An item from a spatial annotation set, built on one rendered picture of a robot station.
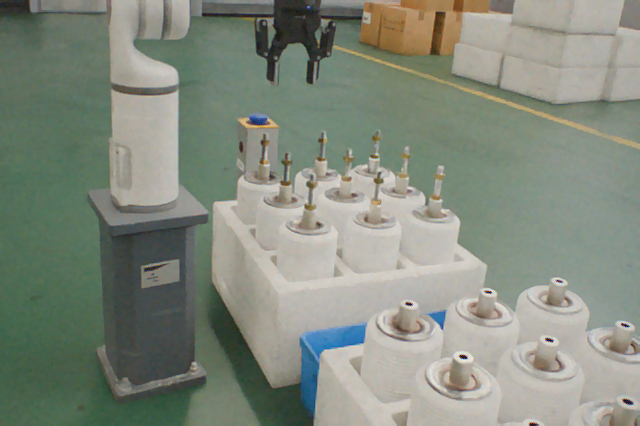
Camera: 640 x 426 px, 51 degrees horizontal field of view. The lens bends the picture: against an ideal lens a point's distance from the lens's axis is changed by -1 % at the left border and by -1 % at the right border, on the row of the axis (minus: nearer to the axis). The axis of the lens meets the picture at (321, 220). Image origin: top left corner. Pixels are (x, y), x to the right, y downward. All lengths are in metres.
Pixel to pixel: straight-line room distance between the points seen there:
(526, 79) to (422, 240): 2.75
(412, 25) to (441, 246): 3.74
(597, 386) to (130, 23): 0.74
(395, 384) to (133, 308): 0.42
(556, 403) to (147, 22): 0.68
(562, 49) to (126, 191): 3.00
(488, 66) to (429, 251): 2.95
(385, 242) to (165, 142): 0.39
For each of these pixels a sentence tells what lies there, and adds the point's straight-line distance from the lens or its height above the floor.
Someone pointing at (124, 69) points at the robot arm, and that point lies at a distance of 0.95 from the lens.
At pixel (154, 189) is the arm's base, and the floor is 0.34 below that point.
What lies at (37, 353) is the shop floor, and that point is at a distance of 1.26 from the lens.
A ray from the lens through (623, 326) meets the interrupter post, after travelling 0.91.
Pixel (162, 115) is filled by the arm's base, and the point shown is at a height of 0.44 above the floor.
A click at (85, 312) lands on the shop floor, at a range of 1.36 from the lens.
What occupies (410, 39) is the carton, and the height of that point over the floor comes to 0.11.
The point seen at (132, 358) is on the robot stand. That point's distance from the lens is 1.09.
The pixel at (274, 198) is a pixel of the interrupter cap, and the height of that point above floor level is 0.25.
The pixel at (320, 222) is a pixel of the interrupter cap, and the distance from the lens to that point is 1.12.
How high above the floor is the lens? 0.68
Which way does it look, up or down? 22 degrees down
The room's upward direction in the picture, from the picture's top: 5 degrees clockwise
